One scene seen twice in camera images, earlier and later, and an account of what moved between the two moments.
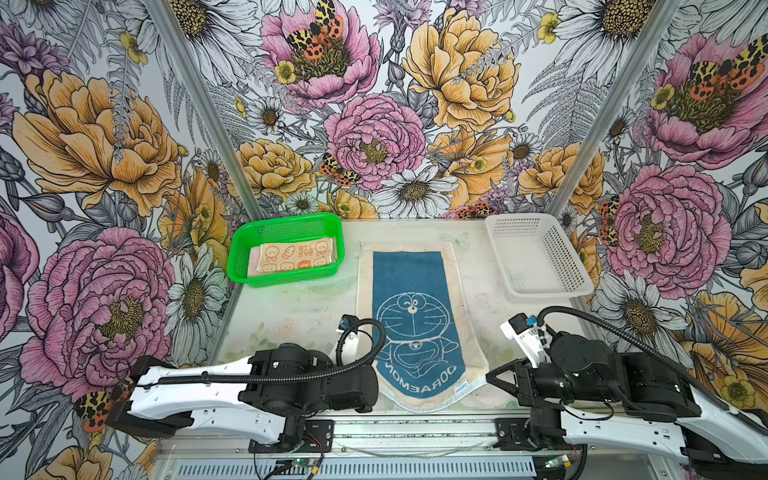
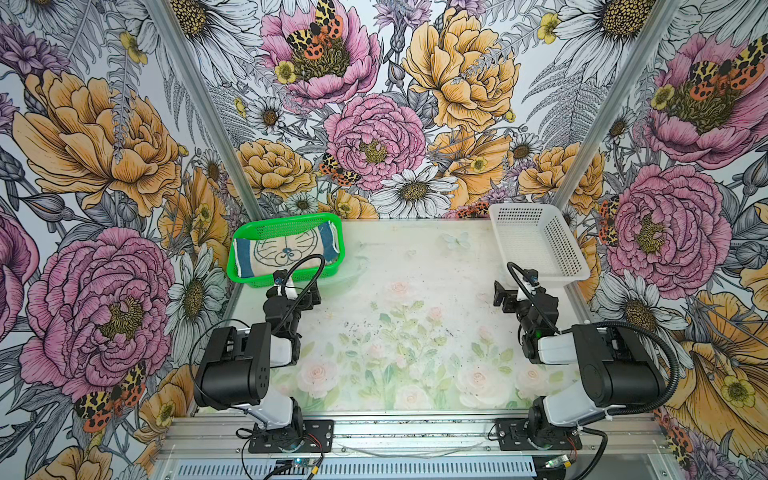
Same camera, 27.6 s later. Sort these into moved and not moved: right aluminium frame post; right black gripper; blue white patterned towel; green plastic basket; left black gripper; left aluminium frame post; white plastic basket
Moved: white plastic basket; right black gripper; left black gripper; blue white patterned towel
Not moved: right aluminium frame post; left aluminium frame post; green plastic basket
